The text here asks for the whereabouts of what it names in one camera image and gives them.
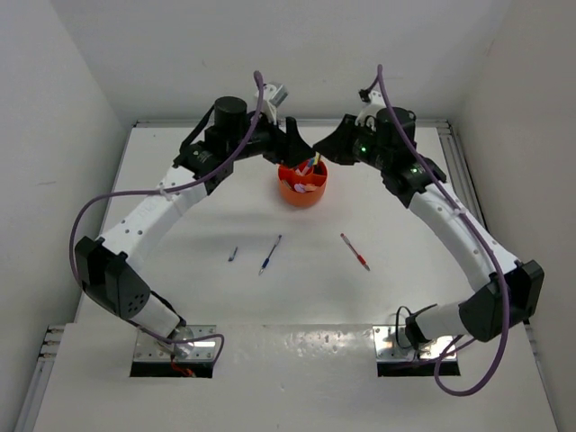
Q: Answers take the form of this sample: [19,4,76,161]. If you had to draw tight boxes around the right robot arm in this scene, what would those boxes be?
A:
[314,108,545,348]

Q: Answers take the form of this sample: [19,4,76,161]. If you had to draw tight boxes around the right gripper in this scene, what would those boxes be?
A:
[315,113,392,170]

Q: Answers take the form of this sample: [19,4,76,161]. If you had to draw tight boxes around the blue capped pen in container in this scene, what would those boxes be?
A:
[296,165,311,176]

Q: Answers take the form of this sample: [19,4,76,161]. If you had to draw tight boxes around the red pen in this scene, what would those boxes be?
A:
[340,233,371,271]

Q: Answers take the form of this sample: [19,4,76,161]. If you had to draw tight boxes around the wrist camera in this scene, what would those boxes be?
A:
[260,82,289,126]
[355,89,387,126]

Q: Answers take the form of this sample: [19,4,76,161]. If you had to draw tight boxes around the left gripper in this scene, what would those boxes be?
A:
[226,104,313,167]

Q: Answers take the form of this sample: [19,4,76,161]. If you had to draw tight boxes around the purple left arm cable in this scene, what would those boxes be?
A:
[69,70,265,361]

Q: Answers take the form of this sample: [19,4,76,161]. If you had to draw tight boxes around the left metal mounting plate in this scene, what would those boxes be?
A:
[133,325,219,363]

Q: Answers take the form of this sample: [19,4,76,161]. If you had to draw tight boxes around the orange round container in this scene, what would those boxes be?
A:
[277,156,329,208]

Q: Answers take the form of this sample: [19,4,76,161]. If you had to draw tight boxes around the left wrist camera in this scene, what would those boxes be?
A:
[260,82,289,126]

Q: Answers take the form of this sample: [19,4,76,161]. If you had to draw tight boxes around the metal mounting plate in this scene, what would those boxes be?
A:
[373,324,454,365]
[133,325,219,363]

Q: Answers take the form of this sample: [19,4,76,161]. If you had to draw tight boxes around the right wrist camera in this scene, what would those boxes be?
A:
[355,89,387,126]

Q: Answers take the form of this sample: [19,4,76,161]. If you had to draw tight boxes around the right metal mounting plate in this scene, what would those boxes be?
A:
[373,324,454,365]

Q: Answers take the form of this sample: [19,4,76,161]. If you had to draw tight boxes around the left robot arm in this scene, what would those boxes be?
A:
[75,91,314,338]

